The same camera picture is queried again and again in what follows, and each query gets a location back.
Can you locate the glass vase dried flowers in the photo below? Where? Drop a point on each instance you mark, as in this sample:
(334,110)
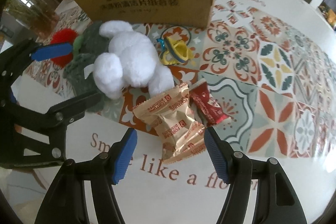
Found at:
(37,15)

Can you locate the red fluffy plush strawberry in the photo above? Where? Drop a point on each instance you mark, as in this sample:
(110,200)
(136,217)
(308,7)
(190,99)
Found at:
(63,41)

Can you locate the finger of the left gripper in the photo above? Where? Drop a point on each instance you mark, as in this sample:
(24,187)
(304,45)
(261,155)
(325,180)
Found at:
(17,58)
(20,151)

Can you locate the beige fortune biscuit packet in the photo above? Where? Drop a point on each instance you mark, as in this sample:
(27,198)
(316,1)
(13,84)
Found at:
(169,113)

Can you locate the dark green fuzzy cloth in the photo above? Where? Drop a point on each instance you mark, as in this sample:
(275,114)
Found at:
(92,45)

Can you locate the patterned tile table runner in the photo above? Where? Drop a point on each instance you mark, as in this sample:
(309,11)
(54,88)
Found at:
(276,84)

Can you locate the white plush toy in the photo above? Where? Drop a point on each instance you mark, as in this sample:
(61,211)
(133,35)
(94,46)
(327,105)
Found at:
(131,60)

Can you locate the yellow blue small toy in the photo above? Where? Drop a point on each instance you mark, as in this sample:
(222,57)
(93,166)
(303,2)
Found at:
(174,51)

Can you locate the red snack packet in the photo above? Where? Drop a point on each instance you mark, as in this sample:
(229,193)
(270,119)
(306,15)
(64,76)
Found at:
(207,104)

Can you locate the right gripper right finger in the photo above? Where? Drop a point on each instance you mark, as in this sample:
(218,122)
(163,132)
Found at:
(276,200)

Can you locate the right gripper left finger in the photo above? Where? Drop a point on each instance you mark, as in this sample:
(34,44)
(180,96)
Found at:
(65,201)

